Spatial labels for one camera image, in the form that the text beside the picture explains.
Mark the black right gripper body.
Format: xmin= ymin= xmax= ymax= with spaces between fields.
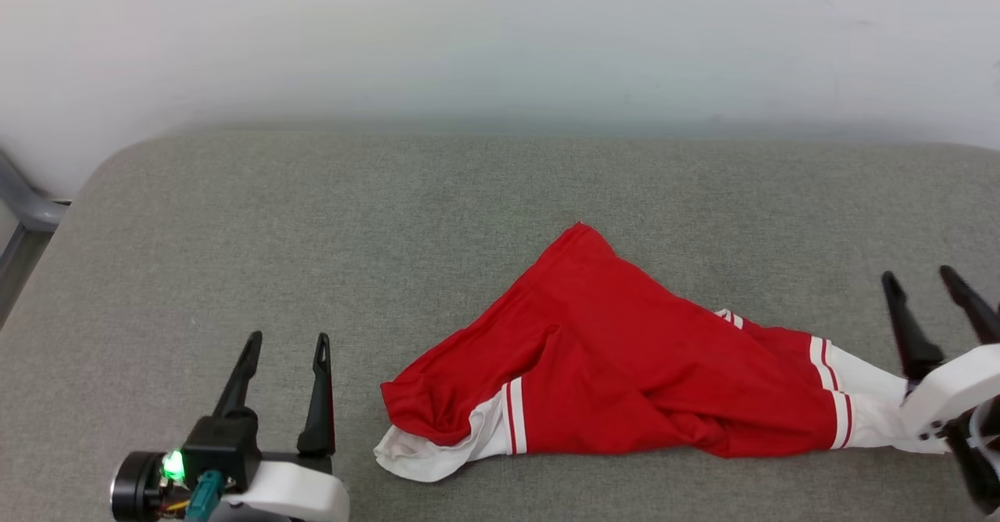
xmin=945 ymin=395 xmax=1000 ymax=512

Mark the grey metal frame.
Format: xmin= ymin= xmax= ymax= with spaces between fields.
xmin=0 ymin=150 xmax=73 ymax=327

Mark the red and white shirt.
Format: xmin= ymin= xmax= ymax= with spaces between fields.
xmin=373 ymin=222 xmax=951 ymax=483

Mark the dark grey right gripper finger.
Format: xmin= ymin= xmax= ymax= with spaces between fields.
xmin=939 ymin=265 xmax=1000 ymax=345
xmin=882 ymin=271 xmax=945 ymax=383

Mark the teal cable connector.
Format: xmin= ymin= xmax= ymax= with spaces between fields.
xmin=185 ymin=470 xmax=229 ymax=522

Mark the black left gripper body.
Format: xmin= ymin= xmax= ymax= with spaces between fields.
xmin=109 ymin=409 xmax=334 ymax=522

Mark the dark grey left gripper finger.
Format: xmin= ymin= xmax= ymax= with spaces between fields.
xmin=296 ymin=333 xmax=338 ymax=455
xmin=214 ymin=331 xmax=263 ymax=418

